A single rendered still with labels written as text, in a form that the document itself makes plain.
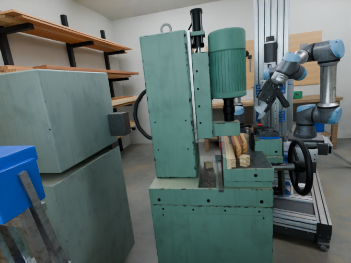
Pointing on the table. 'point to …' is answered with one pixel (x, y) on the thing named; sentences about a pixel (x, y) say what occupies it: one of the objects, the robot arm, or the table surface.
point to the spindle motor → (227, 62)
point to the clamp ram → (251, 139)
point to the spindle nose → (229, 109)
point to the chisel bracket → (226, 128)
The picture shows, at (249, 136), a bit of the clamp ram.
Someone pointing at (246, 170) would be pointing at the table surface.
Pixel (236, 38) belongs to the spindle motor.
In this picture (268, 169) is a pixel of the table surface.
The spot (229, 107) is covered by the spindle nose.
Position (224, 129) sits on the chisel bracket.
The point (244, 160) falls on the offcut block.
